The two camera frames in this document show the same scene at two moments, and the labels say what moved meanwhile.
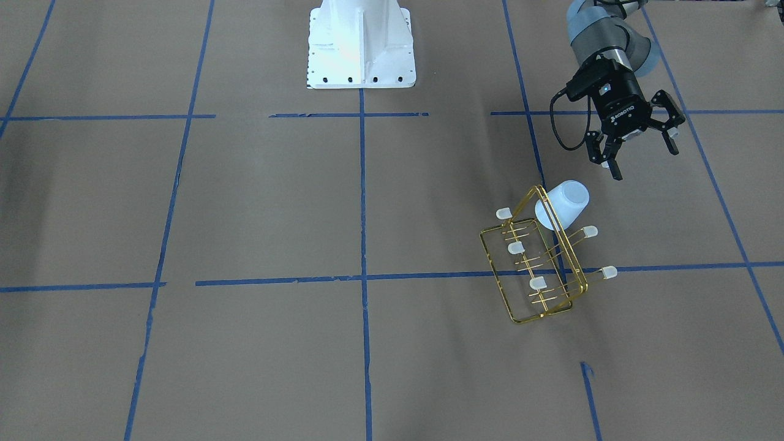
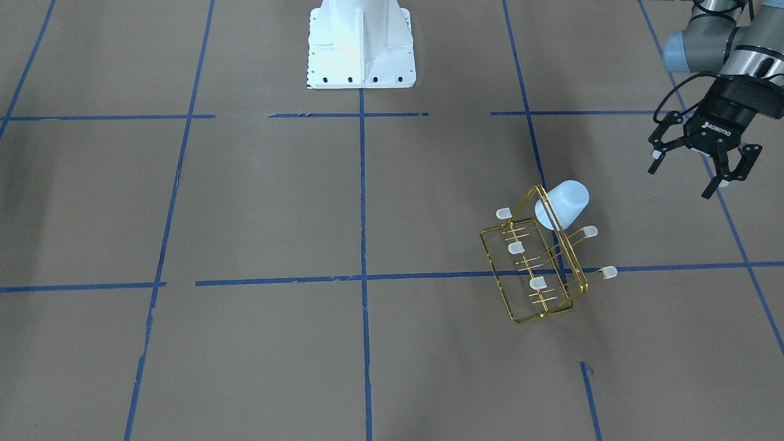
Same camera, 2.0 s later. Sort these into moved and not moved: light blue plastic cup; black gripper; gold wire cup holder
Moved: black gripper
Not moved: light blue plastic cup; gold wire cup holder
